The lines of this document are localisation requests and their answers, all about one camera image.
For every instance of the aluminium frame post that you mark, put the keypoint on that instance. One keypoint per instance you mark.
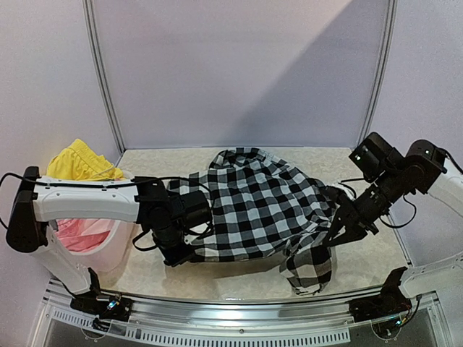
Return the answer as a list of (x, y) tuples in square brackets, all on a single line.
[(101, 75), (380, 69)]

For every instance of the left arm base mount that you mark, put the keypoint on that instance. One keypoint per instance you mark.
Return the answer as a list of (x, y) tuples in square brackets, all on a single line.
[(104, 306)]

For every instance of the black white plaid shirt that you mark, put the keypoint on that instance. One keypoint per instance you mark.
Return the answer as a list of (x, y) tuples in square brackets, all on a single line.
[(261, 206)]

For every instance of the white plastic laundry basket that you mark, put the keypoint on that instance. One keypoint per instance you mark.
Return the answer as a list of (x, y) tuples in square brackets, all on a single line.
[(110, 253)]

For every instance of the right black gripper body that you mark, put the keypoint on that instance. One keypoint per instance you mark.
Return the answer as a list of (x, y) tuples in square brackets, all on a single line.
[(351, 220)]

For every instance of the left aluminium frame post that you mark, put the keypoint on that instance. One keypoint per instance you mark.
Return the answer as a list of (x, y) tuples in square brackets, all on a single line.
[(101, 75)]

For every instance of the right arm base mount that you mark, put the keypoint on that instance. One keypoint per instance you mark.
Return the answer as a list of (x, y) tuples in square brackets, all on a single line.
[(390, 300)]

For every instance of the yellow shorts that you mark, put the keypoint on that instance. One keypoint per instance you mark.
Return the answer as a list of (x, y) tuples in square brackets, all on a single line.
[(78, 162)]

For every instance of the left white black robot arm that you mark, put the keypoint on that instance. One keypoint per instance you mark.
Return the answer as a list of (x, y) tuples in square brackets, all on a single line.
[(174, 220)]

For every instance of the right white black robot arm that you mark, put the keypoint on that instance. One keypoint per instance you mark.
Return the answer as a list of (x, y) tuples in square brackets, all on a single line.
[(425, 168)]

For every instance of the pink printed garment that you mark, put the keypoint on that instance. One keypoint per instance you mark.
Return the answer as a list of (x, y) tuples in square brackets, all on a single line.
[(83, 235)]

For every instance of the right aluminium frame post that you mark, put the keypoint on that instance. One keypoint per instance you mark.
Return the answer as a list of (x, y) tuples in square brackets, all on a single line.
[(380, 69)]

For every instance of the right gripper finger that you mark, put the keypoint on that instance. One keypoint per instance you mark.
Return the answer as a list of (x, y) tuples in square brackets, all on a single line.
[(345, 214), (339, 234)]

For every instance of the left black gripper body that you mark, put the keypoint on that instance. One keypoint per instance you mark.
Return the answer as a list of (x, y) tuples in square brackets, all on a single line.
[(165, 238)]

